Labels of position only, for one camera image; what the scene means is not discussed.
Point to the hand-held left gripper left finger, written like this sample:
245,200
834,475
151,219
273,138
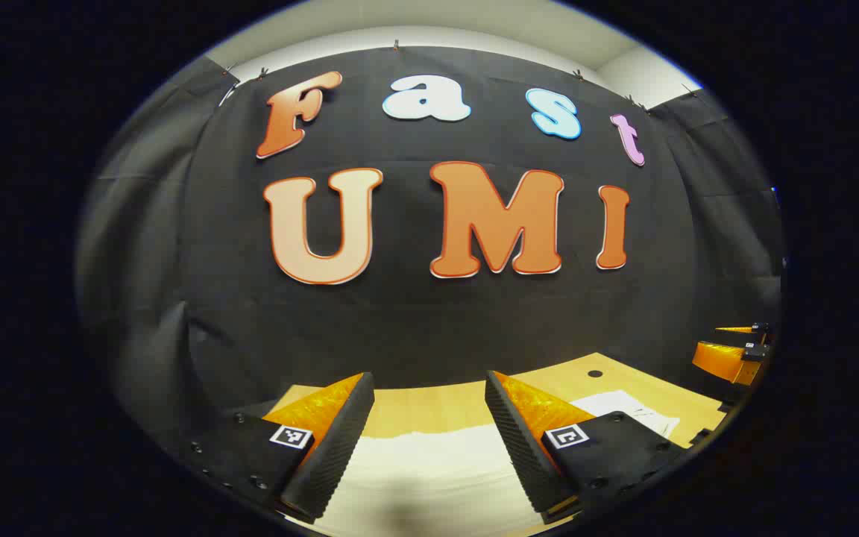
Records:
336,440

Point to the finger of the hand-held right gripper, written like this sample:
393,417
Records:
746,328
724,360

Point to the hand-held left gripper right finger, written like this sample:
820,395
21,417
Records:
519,447

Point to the white jeans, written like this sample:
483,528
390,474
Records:
429,477

